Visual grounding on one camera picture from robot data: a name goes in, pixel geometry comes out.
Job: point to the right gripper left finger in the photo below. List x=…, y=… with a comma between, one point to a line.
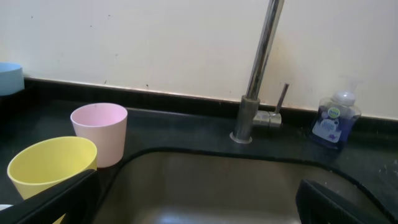
x=62, y=202

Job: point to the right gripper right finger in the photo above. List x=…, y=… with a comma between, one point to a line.
x=326, y=208

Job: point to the yellow cup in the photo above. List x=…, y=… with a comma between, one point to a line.
x=49, y=165

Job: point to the pink cup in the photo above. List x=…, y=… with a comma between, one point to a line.
x=101, y=133

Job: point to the blue soap bottle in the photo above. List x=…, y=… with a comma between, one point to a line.
x=334, y=124

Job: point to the steel sink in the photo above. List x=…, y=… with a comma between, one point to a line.
x=202, y=186

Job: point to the light blue cup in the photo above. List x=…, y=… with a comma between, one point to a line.
x=11, y=77

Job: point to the steel tap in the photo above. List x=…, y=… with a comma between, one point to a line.
x=264, y=53

